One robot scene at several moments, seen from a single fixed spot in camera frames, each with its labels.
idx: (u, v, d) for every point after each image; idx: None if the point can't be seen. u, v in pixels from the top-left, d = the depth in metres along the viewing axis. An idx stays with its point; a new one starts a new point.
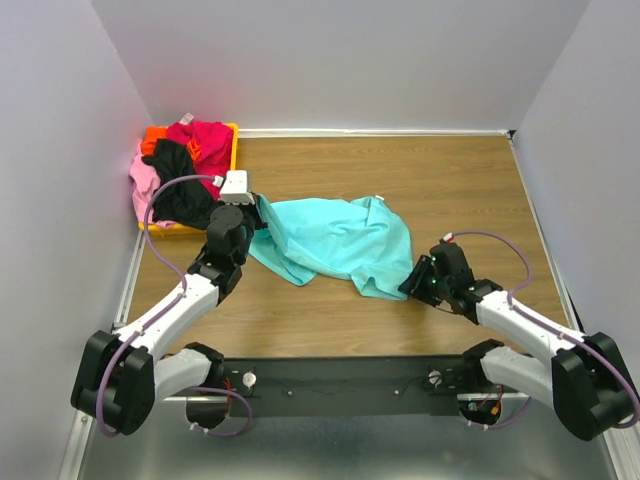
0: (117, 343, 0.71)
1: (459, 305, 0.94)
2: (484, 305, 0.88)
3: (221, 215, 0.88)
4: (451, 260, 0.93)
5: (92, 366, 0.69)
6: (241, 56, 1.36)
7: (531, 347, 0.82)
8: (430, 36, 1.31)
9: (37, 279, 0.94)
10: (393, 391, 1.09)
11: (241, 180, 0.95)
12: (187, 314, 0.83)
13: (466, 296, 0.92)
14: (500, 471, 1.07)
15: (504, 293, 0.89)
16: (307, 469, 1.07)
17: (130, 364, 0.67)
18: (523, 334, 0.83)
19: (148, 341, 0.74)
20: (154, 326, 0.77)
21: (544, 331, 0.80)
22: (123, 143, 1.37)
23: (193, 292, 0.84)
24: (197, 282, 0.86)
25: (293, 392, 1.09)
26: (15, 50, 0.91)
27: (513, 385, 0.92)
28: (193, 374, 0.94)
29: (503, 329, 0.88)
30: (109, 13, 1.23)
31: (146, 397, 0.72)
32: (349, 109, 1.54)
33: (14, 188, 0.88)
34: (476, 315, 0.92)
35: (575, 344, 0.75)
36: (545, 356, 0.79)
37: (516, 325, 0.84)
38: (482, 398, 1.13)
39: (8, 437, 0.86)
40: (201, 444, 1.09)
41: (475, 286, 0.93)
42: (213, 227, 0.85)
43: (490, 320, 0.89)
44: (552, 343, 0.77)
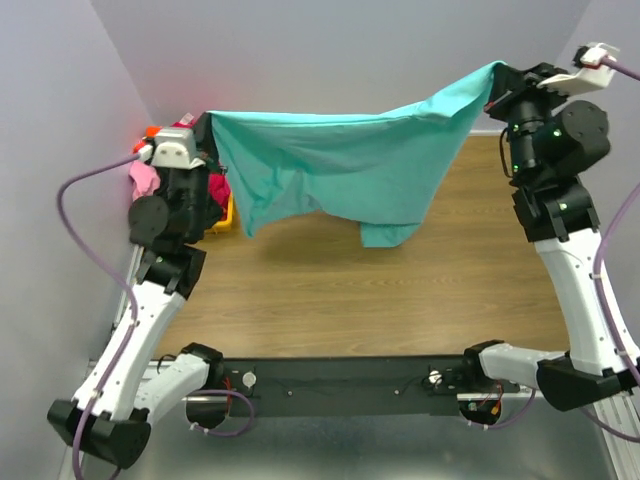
0: (77, 410, 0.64)
1: (530, 213, 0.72)
2: (566, 247, 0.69)
3: (141, 218, 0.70)
4: (571, 162, 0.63)
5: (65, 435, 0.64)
6: (241, 55, 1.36)
7: (576, 329, 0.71)
8: (429, 36, 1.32)
9: (38, 278, 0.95)
10: (392, 391, 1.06)
11: (179, 153, 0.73)
12: (148, 341, 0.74)
13: (550, 211, 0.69)
14: (500, 471, 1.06)
15: (595, 246, 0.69)
16: (307, 469, 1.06)
17: (97, 432, 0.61)
18: (575, 307, 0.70)
19: (108, 402, 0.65)
20: (112, 378, 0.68)
21: (605, 334, 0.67)
22: (123, 143, 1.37)
23: (147, 313, 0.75)
24: (150, 296, 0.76)
25: (293, 392, 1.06)
26: (17, 51, 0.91)
27: (511, 376, 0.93)
28: (193, 377, 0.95)
29: (559, 286, 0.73)
30: (109, 13, 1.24)
31: (137, 433, 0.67)
32: (349, 109, 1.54)
33: (15, 189, 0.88)
34: (541, 233, 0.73)
35: (626, 367, 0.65)
36: (584, 354, 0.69)
37: (583, 297, 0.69)
38: (482, 399, 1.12)
39: (9, 436, 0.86)
40: (201, 443, 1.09)
41: (568, 204, 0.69)
42: (135, 237, 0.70)
43: (555, 268, 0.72)
44: (605, 351, 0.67)
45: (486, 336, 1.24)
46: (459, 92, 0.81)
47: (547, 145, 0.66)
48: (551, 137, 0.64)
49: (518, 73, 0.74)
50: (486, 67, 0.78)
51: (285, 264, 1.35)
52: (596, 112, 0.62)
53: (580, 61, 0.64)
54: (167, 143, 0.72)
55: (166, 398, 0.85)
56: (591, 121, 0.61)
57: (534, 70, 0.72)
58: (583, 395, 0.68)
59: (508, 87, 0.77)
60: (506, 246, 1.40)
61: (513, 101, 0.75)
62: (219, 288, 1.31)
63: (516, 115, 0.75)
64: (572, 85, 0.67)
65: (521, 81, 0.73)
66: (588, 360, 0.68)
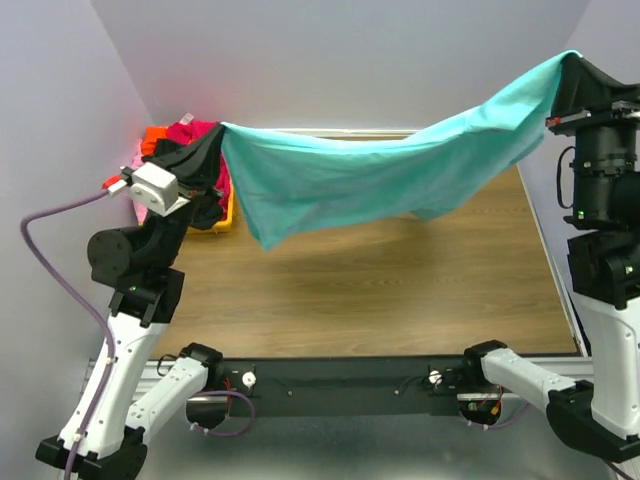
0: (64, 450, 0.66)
1: (589, 271, 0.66)
2: (621, 315, 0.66)
3: (100, 251, 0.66)
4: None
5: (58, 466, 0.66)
6: (241, 55, 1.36)
7: (606, 386, 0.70)
8: (429, 35, 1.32)
9: (38, 277, 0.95)
10: (392, 391, 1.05)
11: (154, 200, 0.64)
12: (130, 375, 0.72)
13: (616, 274, 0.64)
14: (501, 471, 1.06)
15: None
16: (307, 469, 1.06)
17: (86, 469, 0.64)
18: (614, 371, 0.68)
19: (93, 443, 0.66)
20: (95, 416, 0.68)
21: (638, 402, 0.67)
22: (123, 143, 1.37)
23: (124, 348, 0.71)
24: (125, 329, 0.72)
25: (293, 392, 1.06)
26: (17, 49, 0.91)
27: (514, 389, 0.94)
28: (193, 383, 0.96)
29: (601, 344, 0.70)
30: (109, 13, 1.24)
31: (128, 459, 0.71)
32: (349, 109, 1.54)
33: (15, 188, 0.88)
34: (597, 291, 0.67)
35: None
36: (611, 414, 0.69)
37: (628, 367, 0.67)
38: (482, 398, 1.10)
39: (9, 437, 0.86)
40: (202, 443, 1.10)
41: (633, 267, 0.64)
42: (99, 277, 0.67)
43: (606, 327, 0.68)
44: (636, 418, 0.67)
45: (486, 336, 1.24)
46: (515, 96, 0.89)
47: (631, 205, 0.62)
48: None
49: (602, 85, 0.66)
50: (555, 60, 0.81)
51: (285, 264, 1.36)
52: None
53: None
54: (143, 187, 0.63)
55: (162, 413, 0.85)
56: None
57: (627, 98, 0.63)
58: (600, 449, 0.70)
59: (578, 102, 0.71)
60: (506, 247, 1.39)
61: (593, 131, 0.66)
62: (220, 288, 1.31)
63: (592, 145, 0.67)
64: None
65: (608, 110, 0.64)
66: (612, 419, 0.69)
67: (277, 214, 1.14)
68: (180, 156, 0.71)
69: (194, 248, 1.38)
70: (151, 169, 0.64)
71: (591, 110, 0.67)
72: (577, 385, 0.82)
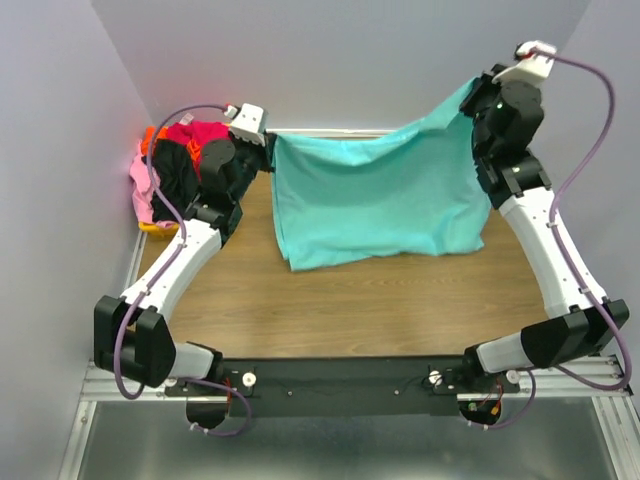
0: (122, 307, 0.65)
1: (489, 179, 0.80)
2: (521, 202, 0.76)
3: (210, 150, 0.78)
4: (514, 127, 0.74)
5: (106, 331, 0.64)
6: (241, 55, 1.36)
7: (542, 274, 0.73)
8: (428, 37, 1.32)
9: (37, 278, 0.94)
10: (393, 391, 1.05)
11: (255, 119, 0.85)
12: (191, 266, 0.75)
13: (505, 174, 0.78)
14: (500, 471, 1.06)
15: (550, 197, 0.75)
16: (307, 469, 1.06)
17: (141, 324, 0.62)
18: (537, 253, 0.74)
19: (157, 300, 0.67)
20: (160, 282, 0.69)
21: (568, 274, 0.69)
22: (123, 143, 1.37)
23: (194, 240, 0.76)
24: (196, 228, 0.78)
25: (293, 392, 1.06)
26: (17, 50, 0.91)
27: (505, 360, 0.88)
28: (201, 363, 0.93)
29: (523, 241, 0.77)
30: (110, 14, 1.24)
31: (167, 349, 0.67)
32: (349, 109, 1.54)
33: (15, 189, 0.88)
34: (500, 199, 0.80)
35: (592, 303, 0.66)
36: (553, 298, 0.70)
37: (542, 240, 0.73)
38: (482, 398, 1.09)
39: (9, 437, 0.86)
40: (201, 444, 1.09)
41: (520, 169, 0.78)
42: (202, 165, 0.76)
43: (518, 224, 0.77)
44: (570, 290, 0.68)
45: (486, 336, 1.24)
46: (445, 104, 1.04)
47: (495, 119, 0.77)
48: (497, 111, 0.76)
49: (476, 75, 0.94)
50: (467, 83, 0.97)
51: (285, 264, 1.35)
52: (536, 89, 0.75)
53: (517, 54, 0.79)
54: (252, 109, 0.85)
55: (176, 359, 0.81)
56: (533, 94, 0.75)
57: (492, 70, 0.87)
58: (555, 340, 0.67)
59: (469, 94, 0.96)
60: (506, 246, 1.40)
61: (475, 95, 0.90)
62: (220, 288, 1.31)
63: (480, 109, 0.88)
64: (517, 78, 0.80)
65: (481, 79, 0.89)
66: (556, 302, 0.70)
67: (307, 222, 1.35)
68: None
69: None
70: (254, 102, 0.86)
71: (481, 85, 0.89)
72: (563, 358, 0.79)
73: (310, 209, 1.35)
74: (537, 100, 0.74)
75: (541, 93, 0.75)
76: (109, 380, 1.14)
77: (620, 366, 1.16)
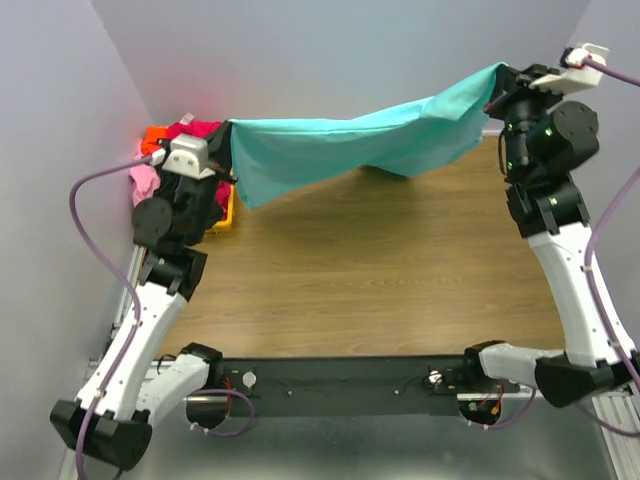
0: (80, 410, 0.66)
1: (522, 209, 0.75)
2: (557, 240, 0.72)
3: (144, 217, 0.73)
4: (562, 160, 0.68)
5: (68, 434, 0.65)
6: (243, 54, 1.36)
7: (569, 317, 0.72)
8: (429, 36, 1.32)
9: (37, 276, 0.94)
10: (393, 391, 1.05)
11: (191, 163, 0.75)
12: (148, 346, 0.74)
13: (542, 206, 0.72)
14: (501, 471, 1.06)
15: (586, 237, 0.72)
16: (307, 469, 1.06)
17: (98, 431, 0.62)
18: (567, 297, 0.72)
19: (111, 401, 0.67)
20: (115, 377, 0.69)
21: (597, 324, 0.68)
22: (123, 143, 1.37)
23: (150, 313, 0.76)
24: (151, 297, 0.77)
25: (293, 392, 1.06)
26: (17, 48, 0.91)
27: (509, 374, 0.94)
28: (196, 378, 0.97)
29: (552, 277, 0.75)
30: (110, 13, 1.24)
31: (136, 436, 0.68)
32: (350, 109, 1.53)
33: (14, 187, 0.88)
34: (533, 228, 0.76)
35: (620, 359, 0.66)
36: (578, 344, 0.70)
37: (573, 285, 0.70)
38: (481, 399, 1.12)
39: (9, 437, 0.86)
40: (201, 443, 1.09)
41: (558, 200, 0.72)
42: (140, 238, 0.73)
43: (548, 260, 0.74)
44: (599, 342, 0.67)
45: (487, 336, 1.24)
46: (462, 93, 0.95)
47: (540, 144, 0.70)
48: (544, 135, 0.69)
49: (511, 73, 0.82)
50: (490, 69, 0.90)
51: (285, 264, 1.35)
52: (592, 113, 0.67)
53: (565, 62, 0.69)
54: (180, 150, 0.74)
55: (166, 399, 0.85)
56: (588, 119, 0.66)
57: (527, 71, 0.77)
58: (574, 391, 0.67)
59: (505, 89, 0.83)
60: (506, 246, 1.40)
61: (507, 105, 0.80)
62: (220, 288, 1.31)
63: (512, 114, 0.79)
64: (560, 85, 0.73)
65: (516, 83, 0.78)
66: (581, 352, 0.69)
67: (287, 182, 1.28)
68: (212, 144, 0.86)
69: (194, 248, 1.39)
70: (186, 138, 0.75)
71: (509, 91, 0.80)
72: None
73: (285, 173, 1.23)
74: (592, 132, 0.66)
75: (597, 118, 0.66)
76: None
77: None
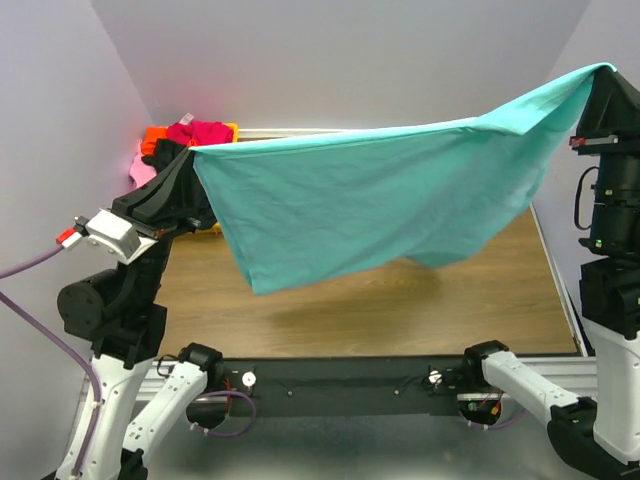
0: None
1: (601, 296, 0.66)
2: (631, 345, 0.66)
3: (73, 309, 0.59)
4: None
5: None
6: (242, 53, 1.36)
7: (609, 406, 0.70)
8: (429, 35, 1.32)
9: (37, 275, 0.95)
10: (392, 391, 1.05)
11: (113, 252, 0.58)
12: (118, 418, 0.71)
13: (629, 302, 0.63)
14: (502, 471, 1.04)
15: None
16: (306, 470, 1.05)
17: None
18: (617, 394, 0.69)
19: None
20: (88, 458, 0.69)
21: None
22: (123, 143, 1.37)
23: (111, 389, 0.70)
24: (110, 370, 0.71)
25: (293, 392, 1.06)
26: (18, 47, 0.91)
27: (516, 400, 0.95)
28: (193, 392, 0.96)
29: (607, 366, 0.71)
30: (110, 12, 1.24)
31: None
32: (350, 110, 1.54)
33: (15, 186, 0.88)
34: (607, 314, 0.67)
35: None
36: (610, 434, 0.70)
37: (633, 389, 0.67)
38: (482, 398, 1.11)
39: (8, 438, 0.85)
40: (202, 443, 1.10)
41: None
42: (72, 331, 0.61)
43: (608, 350, 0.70)
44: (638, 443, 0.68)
45: (487, 336, 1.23)
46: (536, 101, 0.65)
47: None
48: None
49: (631, 108, 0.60)
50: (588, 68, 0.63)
51: None
52: None
53: None
54: (99, 238, 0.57)
55: (161, 428, 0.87)
56: None
57: None
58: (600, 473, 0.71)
59: (609, 128, 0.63)
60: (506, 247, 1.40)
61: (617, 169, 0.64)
62: (220, 288, 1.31)
63: (618, 178, 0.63)
64: None
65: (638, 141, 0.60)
66: (612, 441, 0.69)
67: (289, 253, 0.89)
68: (144, 191, 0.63)
69: (194, 248, 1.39)
70: (109, 219, 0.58)
71: (619, 135, 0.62)
72: (579, 401, 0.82)
73: (296, 233, 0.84)
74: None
75: None
76: None
77: None
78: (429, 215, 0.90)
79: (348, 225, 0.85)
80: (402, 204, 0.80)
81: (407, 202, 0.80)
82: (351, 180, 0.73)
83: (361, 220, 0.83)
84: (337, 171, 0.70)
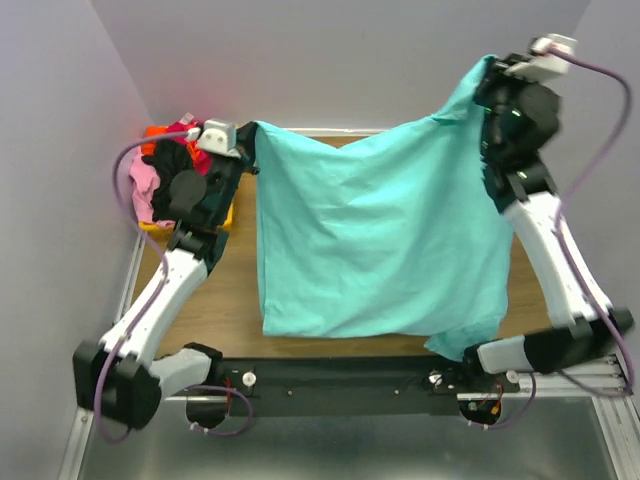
0: (102, 355, 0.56)
1: (495, 184, 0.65)
2: (526, 210, 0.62)
3: (179, 186, 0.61)
4: (535, 140, 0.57)
5: (83, 380, 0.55)
6: (243, 54, 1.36)
7: (544, 282, 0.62)
8: (429, 36, 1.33)
9: (39, 276, 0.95)
10: (393, 391, 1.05)
11: (221, 140, 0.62)
12: (171, 305, 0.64)
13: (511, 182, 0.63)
14: (500, 471, 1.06)
15: (555, 201, 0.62)
16: (307, 469, 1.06)
17: (121, 374, 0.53)
18: (542, 261, 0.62)
19: (136, 345, 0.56)
20: (141, 324, 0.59)
21: (572, 282, 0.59)
22: (123, 143, 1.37)
23: (176, 273, 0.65)
24: (179, 260, 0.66)
25: (293, 392, 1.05)
26: (19, 48, 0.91)
27: (506, 365, 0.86)
28: (196, 372, 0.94)
29: (527, 245, 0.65)
30: (110, 12, 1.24)
31: (153, 389, 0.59)
32: (349, 110, 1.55)
33: (16, 187, 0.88)
34: (504, 207, 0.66)
35: (597, 312, 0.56)
36: (554, 307, 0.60)
37: (547, 249, 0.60)
38: (482, 398, 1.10)
39: (8, 439, 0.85)
40: (201, 444, 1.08)
41: (527, 175, 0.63)
42: (175, 207, 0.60)
43: (520, 224, 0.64)
44: (575, 299, 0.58)
45: None
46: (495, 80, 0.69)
47: (508, 127, 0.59)
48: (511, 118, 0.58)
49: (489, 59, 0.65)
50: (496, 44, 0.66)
51: None
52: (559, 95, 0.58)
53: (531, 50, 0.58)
54: (213, 126, 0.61)
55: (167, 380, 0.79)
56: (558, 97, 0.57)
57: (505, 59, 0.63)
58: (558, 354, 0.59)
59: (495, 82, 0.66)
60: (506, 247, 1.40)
61: (485, 90, 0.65)
62: (221, 288, 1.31)
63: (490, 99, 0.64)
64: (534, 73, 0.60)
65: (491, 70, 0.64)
66: (557, 312, 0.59)
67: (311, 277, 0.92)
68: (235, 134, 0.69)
69: None
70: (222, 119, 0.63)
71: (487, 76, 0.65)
72: None
73: (309, 255, 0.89)
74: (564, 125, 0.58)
75: (562, 100, 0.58)
76: None
77: (619, 366, 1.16)
78: (442, 241, 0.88)
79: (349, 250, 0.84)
80: (409, 216, 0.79)
81: (413, 214, 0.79)
82: (355, 180, 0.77)
83: (370, 241, 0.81)
84: (344, 167, 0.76)
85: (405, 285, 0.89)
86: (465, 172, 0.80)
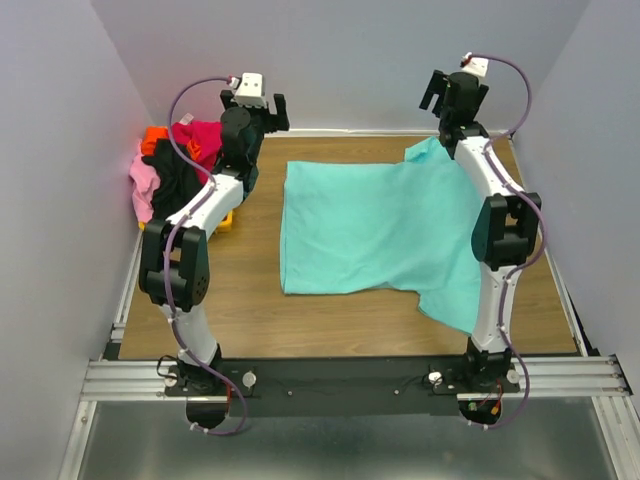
0: (170, 227, 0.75)
1: (445, 137, 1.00)
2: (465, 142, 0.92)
3: (229, 117, 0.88)
4: (463, 97, 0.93)
5: (153, 250, 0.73)
6: (243, 55, 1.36)
7: (479, 188, 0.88)
8: (430, 37, 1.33)
9: (38, 278, 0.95)
10: (392, 391, 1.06)
11: (256, 85, 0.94)
12: (221, 206, 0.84)
13: (454, 132, 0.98)
14: (500, 471, 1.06)
15: (484, 139, 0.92)
16: (307, 470, 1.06)
17: (187, 239, 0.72)
18: (478, 172, 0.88)
19: (197, 222, 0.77)
20: (198, 212, 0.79)
21: (494, 178, 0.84)
22: (123, 143, 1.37)
23: (222, 187, 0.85)
24: (225, 179, 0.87)
25: (293, 392, 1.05)
26: (19, 50, 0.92)
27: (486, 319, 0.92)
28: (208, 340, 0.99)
29: (468, 170, 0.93)
30: (110, 14, 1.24)
31: (206, 268, 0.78)
32: (349, 110, 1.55)
33: (15, 188, 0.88)
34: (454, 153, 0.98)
35: (513, 193, 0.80)
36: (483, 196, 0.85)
37: (477, 164, 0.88)
38: (482, 398, 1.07)
39: (9, 438, 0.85)
40: (201, 444, 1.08)
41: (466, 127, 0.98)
42: (226, 130, 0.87)
43: (461, 155, 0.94)
44: (496, 188, 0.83)
45: None
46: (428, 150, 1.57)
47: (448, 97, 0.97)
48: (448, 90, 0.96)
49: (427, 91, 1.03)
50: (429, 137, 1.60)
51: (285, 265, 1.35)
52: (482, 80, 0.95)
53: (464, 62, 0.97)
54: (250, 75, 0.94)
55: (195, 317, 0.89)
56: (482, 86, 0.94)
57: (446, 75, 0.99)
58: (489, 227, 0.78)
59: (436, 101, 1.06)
60: None
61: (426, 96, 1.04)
62: (220, 288, 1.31)
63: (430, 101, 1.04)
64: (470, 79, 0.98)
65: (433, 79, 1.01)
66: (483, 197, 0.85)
67: (329, 241, 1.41)
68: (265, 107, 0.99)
69: None
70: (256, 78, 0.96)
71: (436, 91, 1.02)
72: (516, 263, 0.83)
73: (326, 227, 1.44)
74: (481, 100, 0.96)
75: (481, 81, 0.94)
76: (108, 380, 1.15)
77: (620, 366, 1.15)
78: (421, 227, 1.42)
79: (354, 220, 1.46)
80: (393, 205, 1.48)
81: (394, 205, 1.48)
82: (358, 184, 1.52)
83: (368, 216, 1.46)
84: (352, 178, 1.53)
85: (395, 253, 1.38)
86: (428, 197, 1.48)
